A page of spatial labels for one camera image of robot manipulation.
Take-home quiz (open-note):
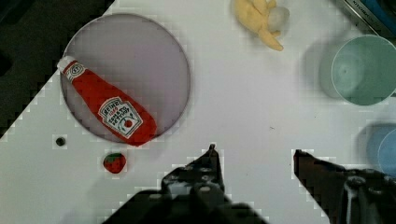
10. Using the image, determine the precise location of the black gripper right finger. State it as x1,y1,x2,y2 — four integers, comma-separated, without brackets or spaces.
293,149,396,224

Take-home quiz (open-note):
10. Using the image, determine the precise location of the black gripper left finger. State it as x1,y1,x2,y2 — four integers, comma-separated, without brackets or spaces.
103,145,268,224

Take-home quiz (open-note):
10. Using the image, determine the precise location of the blue plastic bowl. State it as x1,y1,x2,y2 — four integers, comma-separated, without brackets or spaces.
364,123,396,177

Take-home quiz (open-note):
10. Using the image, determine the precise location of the small red toy strawberry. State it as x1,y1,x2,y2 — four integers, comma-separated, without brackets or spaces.
103,153,126,174

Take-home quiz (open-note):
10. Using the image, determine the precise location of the red plush ketchup bottle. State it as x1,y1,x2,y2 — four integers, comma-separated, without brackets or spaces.
57,56,157,147

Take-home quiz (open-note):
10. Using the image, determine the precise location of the green plastic cup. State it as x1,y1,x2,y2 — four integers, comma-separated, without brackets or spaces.
318,35,396,106

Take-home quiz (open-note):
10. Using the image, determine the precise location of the grey round plate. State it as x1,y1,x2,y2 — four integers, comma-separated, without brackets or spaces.
61,14,191,143

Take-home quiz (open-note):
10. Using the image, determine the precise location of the yellow plush banana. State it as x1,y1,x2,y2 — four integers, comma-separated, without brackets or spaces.
233,0,290,51

